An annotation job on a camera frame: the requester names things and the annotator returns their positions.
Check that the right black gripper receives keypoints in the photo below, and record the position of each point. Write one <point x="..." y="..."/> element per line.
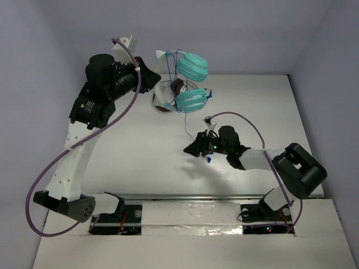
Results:
<point x="199" y="145"/>

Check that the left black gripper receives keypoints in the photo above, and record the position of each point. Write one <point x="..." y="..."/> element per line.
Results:
<point x="141" y="77"/>

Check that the teal headphones with cable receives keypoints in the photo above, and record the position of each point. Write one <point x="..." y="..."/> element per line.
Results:
<point x="188" y="69"/>

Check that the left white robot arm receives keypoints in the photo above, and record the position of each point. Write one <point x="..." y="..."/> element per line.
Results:
<point x="106" y="81"/>

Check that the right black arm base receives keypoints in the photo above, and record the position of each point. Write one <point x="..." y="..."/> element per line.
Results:
<point x="270" y="215"/>

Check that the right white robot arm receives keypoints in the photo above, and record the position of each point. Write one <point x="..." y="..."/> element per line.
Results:
<point x="298" y="172"/>

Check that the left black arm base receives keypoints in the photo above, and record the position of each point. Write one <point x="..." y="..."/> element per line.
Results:
<point x="125" y="220"/>

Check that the brown headphones with cable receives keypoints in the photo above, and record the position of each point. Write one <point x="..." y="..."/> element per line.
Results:
<point x="168" y="95"/>

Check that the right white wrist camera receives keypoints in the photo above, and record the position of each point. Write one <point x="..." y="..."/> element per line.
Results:
<point x="210" y="123"/>

